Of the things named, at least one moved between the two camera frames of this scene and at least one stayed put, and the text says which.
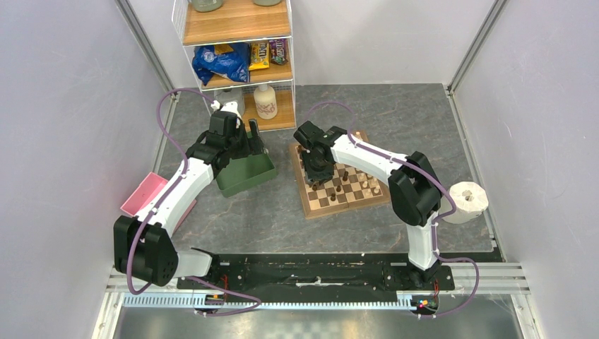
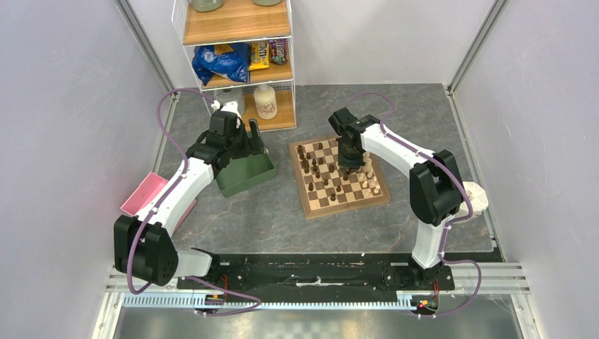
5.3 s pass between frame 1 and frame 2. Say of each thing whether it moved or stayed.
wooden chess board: stayed
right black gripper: moved
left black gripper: stayed
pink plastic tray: stayed
